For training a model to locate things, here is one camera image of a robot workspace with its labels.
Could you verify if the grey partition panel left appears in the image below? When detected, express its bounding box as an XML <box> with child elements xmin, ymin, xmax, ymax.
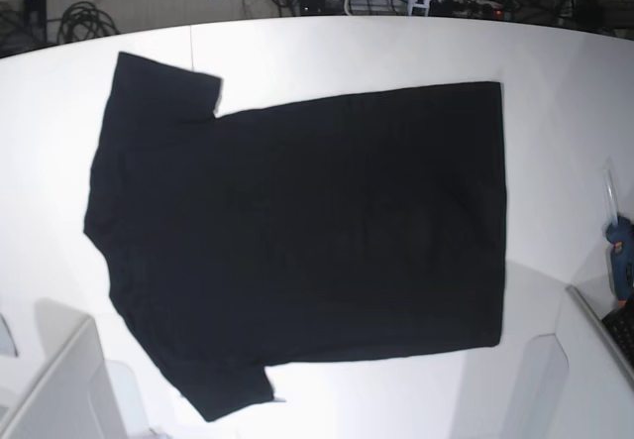
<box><xmin>1</xmin><ymin>299</ymin><xmax>155</xmax><ymax>438</ymax></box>

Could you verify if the black power strip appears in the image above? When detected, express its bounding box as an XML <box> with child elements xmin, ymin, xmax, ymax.
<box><xmin>430</xmin><ymin>0</ymin><xmax>504</xmax><ymax>20</ymax></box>

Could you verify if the blue glue gun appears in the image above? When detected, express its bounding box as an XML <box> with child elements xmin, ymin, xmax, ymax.
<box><xmin>603</xmin><ymin>167</ymin><xmax>633</xmax><ymax>302</ymax></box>

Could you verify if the black T-shirt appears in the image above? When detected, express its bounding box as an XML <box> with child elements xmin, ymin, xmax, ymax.
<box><xmin>84</xmin><ymin>53</ymin><xmax>507</xmax><ymax>421</ymax></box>

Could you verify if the coiled black cable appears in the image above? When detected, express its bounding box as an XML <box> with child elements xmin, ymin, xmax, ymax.
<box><xmin>56</xmin><ymin>1</ymin><xmax>120</xmax><ymax>47</ymax></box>

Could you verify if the black keyboard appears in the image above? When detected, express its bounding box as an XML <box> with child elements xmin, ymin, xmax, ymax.
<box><xmin>602</xmin><ymin>303</ymin><xmax>634</xmax><ymax>366</ymax></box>

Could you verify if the grey partition panel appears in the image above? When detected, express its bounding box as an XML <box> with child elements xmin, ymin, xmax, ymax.
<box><xmin>1</xmin><ymin>299</ymin><xmax>155</xmax><ymax>438</ymax></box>
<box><xmin>502</xmin><ymin>286</ymin><xmax>633</xmax><ymax>438</ymax></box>

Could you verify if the grey partition panel right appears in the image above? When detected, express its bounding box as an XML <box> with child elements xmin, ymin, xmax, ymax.
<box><xmin>502</xmin><ymin>286</ymin><xmax>633</xmax><ymax>438</ymax></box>

